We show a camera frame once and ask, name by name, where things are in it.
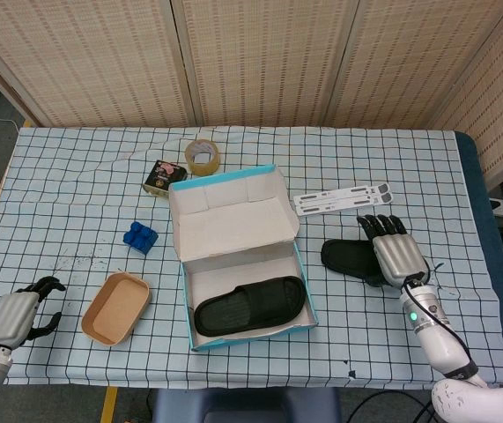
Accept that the black tin can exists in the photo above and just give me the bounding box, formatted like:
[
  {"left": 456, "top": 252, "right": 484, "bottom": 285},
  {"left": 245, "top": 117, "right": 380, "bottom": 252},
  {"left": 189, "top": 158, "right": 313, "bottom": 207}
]
[{"left": 141, "top": 159, "right": 189, "bottom": 199}]

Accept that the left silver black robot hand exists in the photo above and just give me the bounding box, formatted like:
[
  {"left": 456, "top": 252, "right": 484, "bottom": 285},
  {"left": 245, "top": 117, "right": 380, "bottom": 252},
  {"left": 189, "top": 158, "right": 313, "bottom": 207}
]
[{"left": 0, "top": 276, "right": 66, "bottom": 349}]

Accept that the bamboo folding screen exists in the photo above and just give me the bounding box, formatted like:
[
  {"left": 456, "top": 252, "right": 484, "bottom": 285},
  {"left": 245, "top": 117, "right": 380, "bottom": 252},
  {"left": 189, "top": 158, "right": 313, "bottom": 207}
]
[{"left": 0, "top": 0, "right": 503, "bottom": 190}]

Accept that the clear packing tape roll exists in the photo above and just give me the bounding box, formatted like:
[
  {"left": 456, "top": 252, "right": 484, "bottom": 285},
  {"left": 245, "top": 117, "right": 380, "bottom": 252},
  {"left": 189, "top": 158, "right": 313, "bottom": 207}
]
[{"left": 184, "top": 139, "right": 222, "bottom": 176}]

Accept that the blue toy building block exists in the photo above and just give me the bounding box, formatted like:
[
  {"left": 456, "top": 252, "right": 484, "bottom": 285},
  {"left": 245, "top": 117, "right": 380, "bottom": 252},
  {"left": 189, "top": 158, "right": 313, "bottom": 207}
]
[{"left": 122, "top": 221, "right": 159, "bottom": 256}]

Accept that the blue checkered tablecloth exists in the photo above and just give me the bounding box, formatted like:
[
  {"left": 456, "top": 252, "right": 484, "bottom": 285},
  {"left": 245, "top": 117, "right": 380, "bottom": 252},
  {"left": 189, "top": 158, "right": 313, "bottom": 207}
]
[{"left": 0, "top": 125, "right": 503, "bottom": 391}]

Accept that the brown paper tray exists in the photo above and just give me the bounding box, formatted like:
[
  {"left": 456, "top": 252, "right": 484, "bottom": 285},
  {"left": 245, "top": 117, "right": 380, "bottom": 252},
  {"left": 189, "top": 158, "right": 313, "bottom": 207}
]
[{"left": 81, "top": 271, "right": 152, "bottom": 348}]

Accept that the open blue cardboard shoe box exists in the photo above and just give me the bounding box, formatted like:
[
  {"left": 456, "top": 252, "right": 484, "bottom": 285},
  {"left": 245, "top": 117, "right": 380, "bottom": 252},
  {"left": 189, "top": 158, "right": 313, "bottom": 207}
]
[{"left": 167, "top": 164, "right": 319, "bottom": 353}]

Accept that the dark blue chair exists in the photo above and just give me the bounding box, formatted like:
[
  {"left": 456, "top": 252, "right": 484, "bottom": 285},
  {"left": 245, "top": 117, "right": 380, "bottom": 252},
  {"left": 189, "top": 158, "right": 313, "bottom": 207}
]
[{"left": 152, "top": 387, "right": 343, "bottom": 423}]

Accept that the black rubber slipper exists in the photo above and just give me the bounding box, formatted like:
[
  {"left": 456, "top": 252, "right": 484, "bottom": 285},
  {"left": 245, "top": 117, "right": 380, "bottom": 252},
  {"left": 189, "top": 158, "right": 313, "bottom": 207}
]
[
  {"left": 321, "top": 239, "right": 433, "bottom": 287},
  {"left": 194, "top": 276, "right": 305, "bottom": 338}
]

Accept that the black floor cable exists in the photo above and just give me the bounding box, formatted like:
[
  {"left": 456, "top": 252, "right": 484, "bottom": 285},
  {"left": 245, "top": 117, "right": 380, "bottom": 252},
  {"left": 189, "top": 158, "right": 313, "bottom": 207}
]
[{"left": 347, "top": 390, "right": 437, "bottom": 423}]

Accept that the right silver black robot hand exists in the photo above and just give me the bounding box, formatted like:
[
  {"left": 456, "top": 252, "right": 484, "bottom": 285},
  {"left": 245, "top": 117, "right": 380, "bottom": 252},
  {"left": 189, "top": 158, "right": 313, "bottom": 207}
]
[{"left": 356, "top": 214, "right": 432, "bottom": 290}]

